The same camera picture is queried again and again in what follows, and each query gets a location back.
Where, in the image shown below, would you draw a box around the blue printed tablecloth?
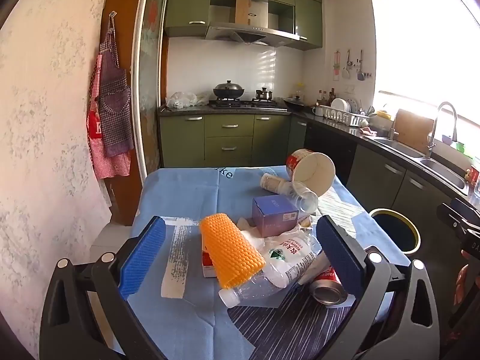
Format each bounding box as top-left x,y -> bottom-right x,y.
129,165 -> 413,360

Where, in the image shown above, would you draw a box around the small white labelled bottle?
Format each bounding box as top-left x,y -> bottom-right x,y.
260,172 -> 297,196

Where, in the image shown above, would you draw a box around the white dish rack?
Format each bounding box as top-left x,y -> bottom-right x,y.
317,97 -> 370,126

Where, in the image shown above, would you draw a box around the black wok with lid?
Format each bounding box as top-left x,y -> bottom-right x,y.
212,80 -> 245,100

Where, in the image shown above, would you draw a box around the steel range hood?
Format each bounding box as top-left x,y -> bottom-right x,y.
205,0 -> 301,44

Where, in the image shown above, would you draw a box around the steel sink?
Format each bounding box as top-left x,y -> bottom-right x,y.
375,137 -> 469,192

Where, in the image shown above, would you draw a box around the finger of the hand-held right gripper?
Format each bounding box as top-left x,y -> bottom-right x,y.
460,232 -> 480,262
437,197 -> 480,241

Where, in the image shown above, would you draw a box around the red checked apron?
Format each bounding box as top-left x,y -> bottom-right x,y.
86,52 -> 132,180

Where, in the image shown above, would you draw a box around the green base cabinets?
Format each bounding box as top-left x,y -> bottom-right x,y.
159,113 -> 308,169

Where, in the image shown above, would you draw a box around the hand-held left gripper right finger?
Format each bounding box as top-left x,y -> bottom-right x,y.
316,215 -> 440,360

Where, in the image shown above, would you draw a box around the red and white paper bowl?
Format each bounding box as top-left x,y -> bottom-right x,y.
286,148 -> 336,197

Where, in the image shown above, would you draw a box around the wooden cutting board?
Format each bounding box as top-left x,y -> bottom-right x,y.
394,109 -> 436,152

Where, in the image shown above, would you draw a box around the black gas stove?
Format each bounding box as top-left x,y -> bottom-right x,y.
208,98 -> 287,110

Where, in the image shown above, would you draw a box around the purple cardboard box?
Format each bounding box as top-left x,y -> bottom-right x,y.
251,196 -> 299,238

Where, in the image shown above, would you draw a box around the glass sliding door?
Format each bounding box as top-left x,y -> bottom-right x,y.
133,0 -> 169,181

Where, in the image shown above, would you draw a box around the dark green sink cabinets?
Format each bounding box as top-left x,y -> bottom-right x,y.
290,116 -> 480,271

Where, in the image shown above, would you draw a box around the black bin with yellow rim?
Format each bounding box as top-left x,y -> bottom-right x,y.
368,208 -> 421,259

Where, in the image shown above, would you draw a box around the wall utensil rack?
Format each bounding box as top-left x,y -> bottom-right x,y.
333,49 -> 374,81

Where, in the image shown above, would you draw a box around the clear plastic cup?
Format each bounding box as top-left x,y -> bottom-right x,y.
287,181 -> 319,214

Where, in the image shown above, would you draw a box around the clear plastic bag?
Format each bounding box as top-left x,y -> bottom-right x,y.
166,91 -> 209,109

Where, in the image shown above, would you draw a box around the steel kitchen faucet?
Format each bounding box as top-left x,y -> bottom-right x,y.
427,101 -> 459,158

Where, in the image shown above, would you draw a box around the black countertop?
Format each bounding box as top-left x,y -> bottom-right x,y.
157,105 -> 480,211

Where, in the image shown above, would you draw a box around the person's right hand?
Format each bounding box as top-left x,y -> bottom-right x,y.
453,250 -> 480,307

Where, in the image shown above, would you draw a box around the clear plastic water bottle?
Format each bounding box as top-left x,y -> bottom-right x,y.
218,232 -> 323,310

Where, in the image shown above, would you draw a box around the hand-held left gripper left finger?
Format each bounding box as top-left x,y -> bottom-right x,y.
39,215 -> 167,360

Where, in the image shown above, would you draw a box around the orange foam net sleeve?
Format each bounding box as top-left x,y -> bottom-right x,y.
199,213 -> 266,289

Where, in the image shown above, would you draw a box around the black frying pan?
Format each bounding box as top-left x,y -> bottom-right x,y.
283,95 -> 312,112

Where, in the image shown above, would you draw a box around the small red and white box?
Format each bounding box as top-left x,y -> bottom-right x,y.
202,245 -> 220,279

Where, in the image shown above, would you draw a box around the red soda can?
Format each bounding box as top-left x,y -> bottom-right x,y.
308,265 -> 349,305

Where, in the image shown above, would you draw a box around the window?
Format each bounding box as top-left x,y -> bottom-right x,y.
371,0 -> 480,147

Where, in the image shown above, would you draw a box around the white paper tissue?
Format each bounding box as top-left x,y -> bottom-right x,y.
236,217 -> 271,250

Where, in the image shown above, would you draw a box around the purple checked apron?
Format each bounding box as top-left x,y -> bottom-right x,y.
98,13 -> 134,158

